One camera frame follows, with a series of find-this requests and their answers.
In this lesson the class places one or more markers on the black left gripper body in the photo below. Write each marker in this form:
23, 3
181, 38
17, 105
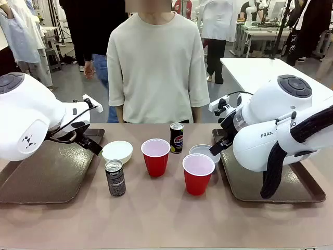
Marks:
83, 138

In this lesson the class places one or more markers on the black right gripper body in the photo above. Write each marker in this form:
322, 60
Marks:
228, 127

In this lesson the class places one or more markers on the white shallow bowl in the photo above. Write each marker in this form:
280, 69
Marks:
201, 150

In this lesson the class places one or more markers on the black Pepsi can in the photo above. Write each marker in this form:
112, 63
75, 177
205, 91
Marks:
177, 140
115, 182

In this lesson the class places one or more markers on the red plastic cup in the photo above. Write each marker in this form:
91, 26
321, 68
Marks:
156, 166
196, 182

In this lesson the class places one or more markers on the person's right forearm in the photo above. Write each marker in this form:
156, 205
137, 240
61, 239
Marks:
119, 114

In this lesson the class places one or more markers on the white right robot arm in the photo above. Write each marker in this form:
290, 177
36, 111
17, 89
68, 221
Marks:
260, 145

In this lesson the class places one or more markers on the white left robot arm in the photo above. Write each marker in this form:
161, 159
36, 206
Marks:
26, 109

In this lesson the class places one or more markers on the person's left forearm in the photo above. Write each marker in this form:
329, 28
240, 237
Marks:
197, 114

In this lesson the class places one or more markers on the bystander's bare hand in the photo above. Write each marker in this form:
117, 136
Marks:
89, 69

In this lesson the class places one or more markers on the white deep bowl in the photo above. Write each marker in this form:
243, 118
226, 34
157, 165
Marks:
117, 151

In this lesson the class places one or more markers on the brown plastic tray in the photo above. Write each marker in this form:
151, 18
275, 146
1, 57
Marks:
247, 187
52, 177

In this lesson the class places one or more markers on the white side table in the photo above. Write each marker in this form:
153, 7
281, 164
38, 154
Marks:
247, 73

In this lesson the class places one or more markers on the person in beige t-shirt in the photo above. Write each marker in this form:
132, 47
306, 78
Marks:
156, 65

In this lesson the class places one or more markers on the white workshop desk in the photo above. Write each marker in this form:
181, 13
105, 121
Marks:
260, 34

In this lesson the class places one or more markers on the white cart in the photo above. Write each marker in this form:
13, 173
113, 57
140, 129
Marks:
52, 39

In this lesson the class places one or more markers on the black tripod pole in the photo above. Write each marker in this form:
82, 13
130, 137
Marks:
279, 36

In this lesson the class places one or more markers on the bystander in white shirt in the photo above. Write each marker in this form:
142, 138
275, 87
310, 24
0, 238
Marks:
218, 20

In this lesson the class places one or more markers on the bystander in black top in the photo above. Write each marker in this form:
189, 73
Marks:
86, 26

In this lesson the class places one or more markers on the bystander in light blue shirt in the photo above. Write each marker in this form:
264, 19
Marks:
20, 39

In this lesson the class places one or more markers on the bystander in red shirt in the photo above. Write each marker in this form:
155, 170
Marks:
183, 7

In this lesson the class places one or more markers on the bystander in black printed clothes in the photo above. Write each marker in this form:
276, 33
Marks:
312, 26

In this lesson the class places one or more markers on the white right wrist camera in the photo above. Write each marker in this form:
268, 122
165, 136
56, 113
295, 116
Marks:
216, 104

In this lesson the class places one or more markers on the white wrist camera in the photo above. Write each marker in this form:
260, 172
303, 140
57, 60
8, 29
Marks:
98, 108
216, 104

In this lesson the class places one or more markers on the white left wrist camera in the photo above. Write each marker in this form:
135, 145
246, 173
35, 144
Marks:
98, 108

